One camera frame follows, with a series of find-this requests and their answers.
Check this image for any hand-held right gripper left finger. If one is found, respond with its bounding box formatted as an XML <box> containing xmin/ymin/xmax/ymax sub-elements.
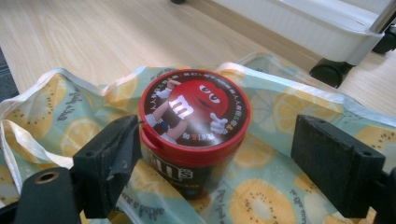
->
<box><xmin>73</xmin><ymin>115</ymin><xmax>143</xmax><ymax>219</ymax></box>

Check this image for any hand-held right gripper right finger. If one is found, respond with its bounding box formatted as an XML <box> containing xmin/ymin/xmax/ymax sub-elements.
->
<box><xmin>290</xmin><ymin>114</ymin><xmax>388</xmax><ymax>219</ymax></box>

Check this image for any fruit print shopping bag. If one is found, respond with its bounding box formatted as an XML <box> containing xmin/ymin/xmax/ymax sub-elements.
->
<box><xmin>0</xmin><ymin>52</ymin><xmax>396</xmax><ymax>224</ymax></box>

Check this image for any red-lidded candy jar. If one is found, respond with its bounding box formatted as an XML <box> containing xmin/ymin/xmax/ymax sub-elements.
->
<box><xmin>138</xmin><ymin>68</ymin><xmax>252</xmax><ymax>200</ymax></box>

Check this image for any white two-tier cart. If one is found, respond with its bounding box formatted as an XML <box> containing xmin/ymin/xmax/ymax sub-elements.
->
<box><xmin>170</xmin><ymin>0</ymin><xmax>396</xmax><ymax>89</ymax></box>

